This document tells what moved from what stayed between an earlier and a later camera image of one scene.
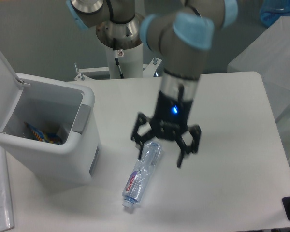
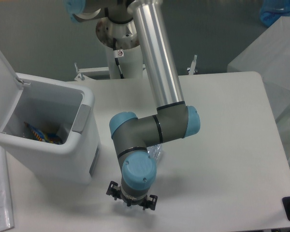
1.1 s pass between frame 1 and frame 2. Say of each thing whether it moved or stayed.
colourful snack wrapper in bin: stayed
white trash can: stayed
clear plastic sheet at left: stayed
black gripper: moved
